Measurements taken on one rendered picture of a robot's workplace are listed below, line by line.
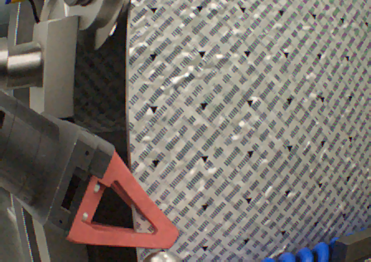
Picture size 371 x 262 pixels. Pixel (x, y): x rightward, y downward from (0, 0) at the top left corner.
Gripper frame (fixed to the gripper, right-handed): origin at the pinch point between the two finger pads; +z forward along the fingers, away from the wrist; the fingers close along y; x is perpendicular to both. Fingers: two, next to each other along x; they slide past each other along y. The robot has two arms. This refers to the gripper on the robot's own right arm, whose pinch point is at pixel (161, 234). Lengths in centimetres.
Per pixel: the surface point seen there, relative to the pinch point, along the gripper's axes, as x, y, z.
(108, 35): 9.2, -2.4, -7.9
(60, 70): 6.4, -7.1, -8.4
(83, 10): 10.6, -6.3, -9.5
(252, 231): 2.5, 0.3, 5.6
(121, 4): 11.0, -0.2, -8.9
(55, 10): 11.6, -18.8, -8.7
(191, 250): -0.2, 0.2, 2.3
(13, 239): -14, -62, 9
